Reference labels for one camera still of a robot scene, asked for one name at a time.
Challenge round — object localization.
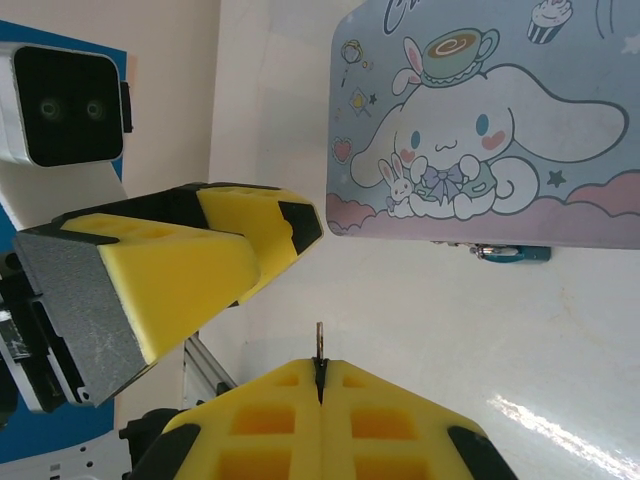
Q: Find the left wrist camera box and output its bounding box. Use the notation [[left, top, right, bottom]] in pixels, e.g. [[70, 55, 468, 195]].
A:
[[0, 41, 135, 169]]

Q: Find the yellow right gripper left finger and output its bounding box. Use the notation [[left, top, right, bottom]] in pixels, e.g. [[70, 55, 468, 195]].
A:
[[132, 357, 322, 480]]

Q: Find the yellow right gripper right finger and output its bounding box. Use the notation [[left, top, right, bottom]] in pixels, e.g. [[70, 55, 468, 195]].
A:
[[318, 357, 519, 480]]

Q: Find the teal padlock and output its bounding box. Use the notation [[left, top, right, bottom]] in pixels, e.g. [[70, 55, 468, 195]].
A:
[[467, 242, 553, 264]]

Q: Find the aluminium side rail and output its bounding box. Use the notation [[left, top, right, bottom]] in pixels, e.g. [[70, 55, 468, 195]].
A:
[[182, 334, 241, 409]]

